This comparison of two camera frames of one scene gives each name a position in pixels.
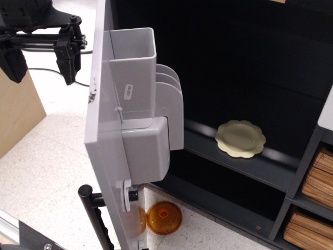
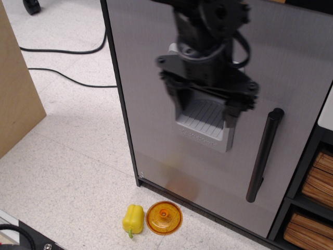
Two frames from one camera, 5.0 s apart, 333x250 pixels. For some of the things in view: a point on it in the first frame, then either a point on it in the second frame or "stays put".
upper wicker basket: [318, 186] stays put
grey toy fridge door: [134, 118] → [290, 57]
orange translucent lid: [164, 217] stays put
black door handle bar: [92, 201] → [264, 153]
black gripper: [23, 16] → [207, 67]
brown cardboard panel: [21, 109] stays put
